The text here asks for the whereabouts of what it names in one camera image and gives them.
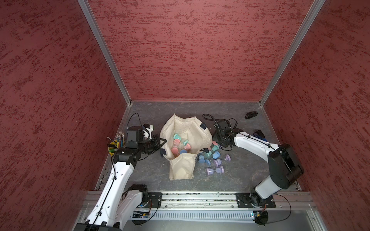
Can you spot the blue stapler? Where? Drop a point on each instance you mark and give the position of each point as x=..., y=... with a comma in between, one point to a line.
x=259, y=134

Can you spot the purple hourglass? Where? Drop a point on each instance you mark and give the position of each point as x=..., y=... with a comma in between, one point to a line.
x=218, y=170
x=218, y=162

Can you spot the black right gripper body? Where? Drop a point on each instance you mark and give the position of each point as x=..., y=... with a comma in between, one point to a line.
x=219, y=139

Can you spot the purple hourglass middle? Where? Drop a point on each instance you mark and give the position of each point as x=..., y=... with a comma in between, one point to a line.
x=218, y=162

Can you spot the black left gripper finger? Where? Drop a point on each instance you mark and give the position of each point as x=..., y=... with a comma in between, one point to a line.
x=159, y=139
x=157, y=145

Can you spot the cream canvas tote bag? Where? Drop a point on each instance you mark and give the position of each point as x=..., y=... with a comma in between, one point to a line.
x=185, y=137

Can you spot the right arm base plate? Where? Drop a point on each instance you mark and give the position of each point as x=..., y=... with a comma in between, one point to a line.
x=253, y=200

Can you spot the aluminium front rail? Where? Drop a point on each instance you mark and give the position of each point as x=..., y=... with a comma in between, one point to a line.
x=284, y=200

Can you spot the small black device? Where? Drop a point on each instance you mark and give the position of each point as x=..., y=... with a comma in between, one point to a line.
x=251, y=114

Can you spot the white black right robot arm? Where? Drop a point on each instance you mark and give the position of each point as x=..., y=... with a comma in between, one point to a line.
x=284, y=165

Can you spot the yellow pencil holder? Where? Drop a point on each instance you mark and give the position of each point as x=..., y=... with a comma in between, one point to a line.
x=117, y=143

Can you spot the purple hourglass front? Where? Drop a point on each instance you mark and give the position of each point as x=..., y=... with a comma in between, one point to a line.
x=218, y=170

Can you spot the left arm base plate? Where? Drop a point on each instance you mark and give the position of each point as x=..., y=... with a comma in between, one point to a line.
x=153, y=200

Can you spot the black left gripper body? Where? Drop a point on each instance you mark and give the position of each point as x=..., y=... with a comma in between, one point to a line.
x=149, y=146

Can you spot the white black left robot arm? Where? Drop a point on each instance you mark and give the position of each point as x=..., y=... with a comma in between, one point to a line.
x=114, y=207

